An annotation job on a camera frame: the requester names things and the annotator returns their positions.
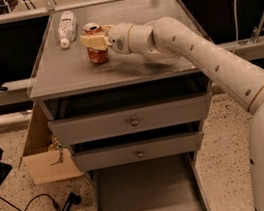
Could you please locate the brown cardboard box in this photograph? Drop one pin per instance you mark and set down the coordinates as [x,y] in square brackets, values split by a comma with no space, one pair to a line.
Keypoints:
[45,160]

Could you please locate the clear plastic bottle white cap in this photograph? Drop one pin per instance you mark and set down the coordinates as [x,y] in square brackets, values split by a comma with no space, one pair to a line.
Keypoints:
[67,29]

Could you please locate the grey drawer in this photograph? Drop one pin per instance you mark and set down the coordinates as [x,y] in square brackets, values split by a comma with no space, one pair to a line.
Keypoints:
[144,150]
[115,123]
[170,183]

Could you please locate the grey drawer cabinet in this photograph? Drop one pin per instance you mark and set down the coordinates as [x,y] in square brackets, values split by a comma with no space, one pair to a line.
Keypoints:
[68,85]

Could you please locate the red coke can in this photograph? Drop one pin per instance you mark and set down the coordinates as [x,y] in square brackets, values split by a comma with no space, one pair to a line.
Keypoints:
[96,56]

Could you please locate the grey bottom drawer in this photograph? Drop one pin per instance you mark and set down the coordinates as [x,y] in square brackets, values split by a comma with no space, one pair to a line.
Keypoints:
[170,183]

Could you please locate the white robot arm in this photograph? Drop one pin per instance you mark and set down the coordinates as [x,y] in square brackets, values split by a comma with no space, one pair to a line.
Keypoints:
[168,39]

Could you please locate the grey middle drawer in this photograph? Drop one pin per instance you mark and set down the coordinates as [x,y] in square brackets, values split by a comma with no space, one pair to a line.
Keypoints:
[144,150]

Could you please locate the grey metal rail shelf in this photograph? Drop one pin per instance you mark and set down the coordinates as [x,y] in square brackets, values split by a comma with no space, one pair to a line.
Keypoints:
[19,91]

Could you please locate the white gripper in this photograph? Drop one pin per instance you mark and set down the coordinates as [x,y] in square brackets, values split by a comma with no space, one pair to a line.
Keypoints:
[120,38]

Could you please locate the grey top drawer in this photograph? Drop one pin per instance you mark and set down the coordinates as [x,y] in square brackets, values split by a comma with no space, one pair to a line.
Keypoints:
[115,123]

